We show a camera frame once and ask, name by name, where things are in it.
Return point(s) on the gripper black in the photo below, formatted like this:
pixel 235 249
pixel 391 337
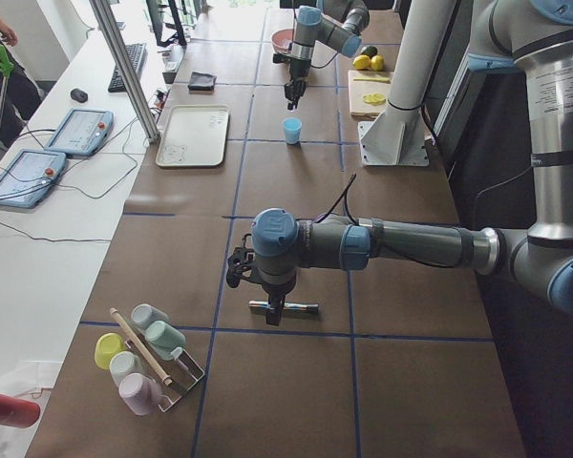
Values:
pixel 297 70
pixel 275 291

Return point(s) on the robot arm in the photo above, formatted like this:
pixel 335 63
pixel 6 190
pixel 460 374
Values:
pixel 336 24
pixel 534 37

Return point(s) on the light blue paper cup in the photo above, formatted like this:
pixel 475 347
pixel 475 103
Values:
pixel 292 127

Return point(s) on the mint green cup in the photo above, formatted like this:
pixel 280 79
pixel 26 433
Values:
pixel 164 338

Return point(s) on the grey blue cup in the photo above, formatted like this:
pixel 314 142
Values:
pixel 145 314

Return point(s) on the pink cup on rack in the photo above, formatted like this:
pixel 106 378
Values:
pixel 140 393

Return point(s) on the white cup on rack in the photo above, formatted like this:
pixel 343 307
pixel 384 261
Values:
pixel 123 364

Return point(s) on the yellow cup on rack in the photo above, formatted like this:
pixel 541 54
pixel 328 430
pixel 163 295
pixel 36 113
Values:
pixel 106 347

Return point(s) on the pink bowl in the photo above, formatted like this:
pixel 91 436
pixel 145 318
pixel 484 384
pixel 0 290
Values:
pixel 281 40

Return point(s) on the lower yellow lemon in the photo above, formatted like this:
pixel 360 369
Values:
pixel 361 62

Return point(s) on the yellow lemon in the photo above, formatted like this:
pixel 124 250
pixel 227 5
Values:
pixel 377 63
pixel 361 62

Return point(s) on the wooden cutting board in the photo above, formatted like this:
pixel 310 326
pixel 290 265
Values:
pixel 358 88

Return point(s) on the lemon slices stack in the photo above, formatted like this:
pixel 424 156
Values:
pixel 374 99

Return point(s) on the green avocado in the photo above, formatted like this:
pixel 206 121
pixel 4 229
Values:
pixel 369 50

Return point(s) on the upper yellow lemon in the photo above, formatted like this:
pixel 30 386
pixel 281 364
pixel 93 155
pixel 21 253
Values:
pixel 377 63

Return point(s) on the yellow plastic knife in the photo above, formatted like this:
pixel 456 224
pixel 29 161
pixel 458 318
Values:
pixel 379 79

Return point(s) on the grey folded cloth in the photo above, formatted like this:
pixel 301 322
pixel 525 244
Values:
pixel 202 82

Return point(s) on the cream bear tray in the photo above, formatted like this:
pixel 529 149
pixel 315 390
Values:
pixel 194 136

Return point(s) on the far teach pendant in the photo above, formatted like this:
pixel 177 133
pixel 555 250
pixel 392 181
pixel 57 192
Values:
pixel 81 132

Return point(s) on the teach pendant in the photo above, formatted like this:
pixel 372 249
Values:
pixel 81 132
pixel 30 177

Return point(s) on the black computer mouse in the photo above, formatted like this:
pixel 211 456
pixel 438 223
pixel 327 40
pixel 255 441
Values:
pixel 78 95

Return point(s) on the near teach pendant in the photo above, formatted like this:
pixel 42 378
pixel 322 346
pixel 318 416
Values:
pixel 30 177

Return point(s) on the red bottle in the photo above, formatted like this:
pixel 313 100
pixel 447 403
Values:
pixel 15 412

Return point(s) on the person in background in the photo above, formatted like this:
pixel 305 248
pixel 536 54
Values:
pixel 22 98

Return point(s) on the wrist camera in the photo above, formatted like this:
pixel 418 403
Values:
pixel 241 265
pixel 280 58

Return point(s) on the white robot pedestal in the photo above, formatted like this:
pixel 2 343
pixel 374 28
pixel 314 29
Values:
pixel 396 136

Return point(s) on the white wire cup rack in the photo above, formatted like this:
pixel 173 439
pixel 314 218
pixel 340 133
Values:
pixel 184 370

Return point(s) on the wooden rack handle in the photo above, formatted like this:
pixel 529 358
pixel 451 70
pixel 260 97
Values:
pixel 140 346

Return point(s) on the aluminium frame post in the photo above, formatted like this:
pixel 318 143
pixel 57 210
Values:
pixel 108 26

